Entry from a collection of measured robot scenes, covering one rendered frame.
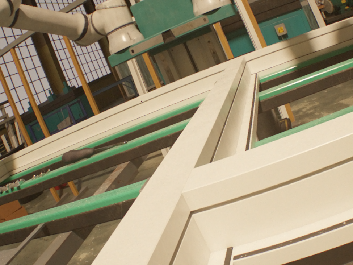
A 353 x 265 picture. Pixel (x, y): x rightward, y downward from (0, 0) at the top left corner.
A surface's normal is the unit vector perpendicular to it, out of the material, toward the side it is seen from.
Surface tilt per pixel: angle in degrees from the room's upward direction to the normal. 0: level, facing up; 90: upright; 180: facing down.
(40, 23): 133
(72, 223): 90
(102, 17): 89
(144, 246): 0
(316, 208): 90
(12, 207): 90
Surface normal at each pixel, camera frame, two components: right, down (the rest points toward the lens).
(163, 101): -0.20, 0.29
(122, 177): 0.90, -0.33
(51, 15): 0.83, -0.21
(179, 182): -0.40, -0.90
